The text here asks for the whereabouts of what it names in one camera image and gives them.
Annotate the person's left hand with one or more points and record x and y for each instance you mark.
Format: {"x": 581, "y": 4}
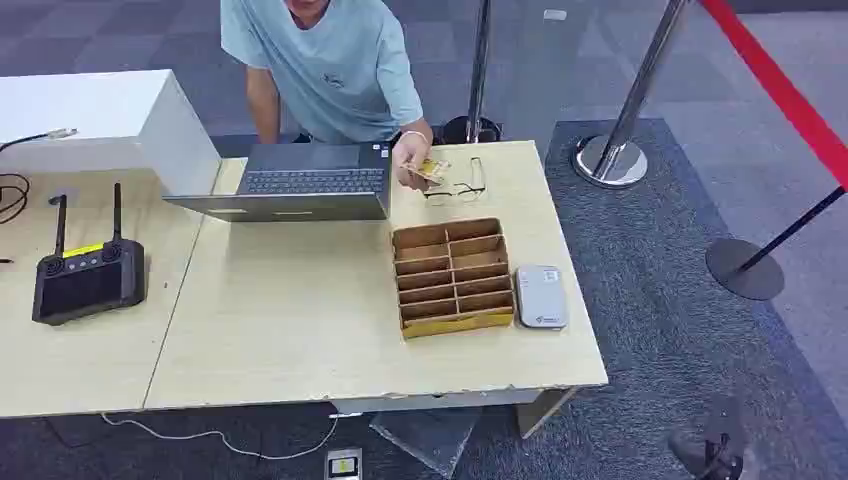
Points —
{"x": 411, "y": 156}

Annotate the yellow card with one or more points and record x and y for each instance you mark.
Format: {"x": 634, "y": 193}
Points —
{"x": 434, "y": 169}

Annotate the wooden card box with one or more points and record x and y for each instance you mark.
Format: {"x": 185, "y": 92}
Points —
{"x": 454, "y": 278}

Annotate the black-rimmed eyeglasses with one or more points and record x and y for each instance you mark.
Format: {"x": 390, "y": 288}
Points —
{"x": 467, "y": 191}

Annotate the grey laptop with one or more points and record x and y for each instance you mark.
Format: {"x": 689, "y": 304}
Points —
{"x": 311, "y": 179}

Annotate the person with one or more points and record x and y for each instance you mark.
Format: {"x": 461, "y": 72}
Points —
{"x": 344, "y": 66}

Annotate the pale grey flat device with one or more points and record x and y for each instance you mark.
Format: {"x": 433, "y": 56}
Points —
{"x": 541, "y": 298}

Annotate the dark grey floor carpet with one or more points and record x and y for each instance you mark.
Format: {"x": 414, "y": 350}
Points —
{"x": 649, "y": 298}

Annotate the clear glass sheet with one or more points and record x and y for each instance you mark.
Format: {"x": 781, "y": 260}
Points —
{"x": 427, "y": 437}

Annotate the pale table leg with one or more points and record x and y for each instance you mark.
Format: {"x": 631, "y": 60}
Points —
{"x": 538, "y": 414}

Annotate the white cabinet box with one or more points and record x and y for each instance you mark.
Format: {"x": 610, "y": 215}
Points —
{"x": 99, "y": 119}

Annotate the floor socket plate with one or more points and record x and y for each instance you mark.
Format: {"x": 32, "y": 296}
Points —
{"x": 343, "y": 465}

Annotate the black remote controller with antennas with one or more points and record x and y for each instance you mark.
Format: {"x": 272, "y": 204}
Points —
{"x": 89, "y": 285}

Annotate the red barrier belt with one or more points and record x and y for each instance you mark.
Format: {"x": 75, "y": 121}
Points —
{"x": 782, "y": 89}

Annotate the robot's black foot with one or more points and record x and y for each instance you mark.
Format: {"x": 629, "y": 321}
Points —
{"x": 705, "y": 454}

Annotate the stanchion post with dark base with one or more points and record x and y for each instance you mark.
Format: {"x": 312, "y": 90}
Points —
{"x": 478, "y": 73}

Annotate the chrome stanchion post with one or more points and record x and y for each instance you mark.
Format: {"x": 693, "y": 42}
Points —
{"x": 613, "y": 159}

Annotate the black stanchion post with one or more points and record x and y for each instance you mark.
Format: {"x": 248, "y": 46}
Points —
{"x": 745, "y": 268}

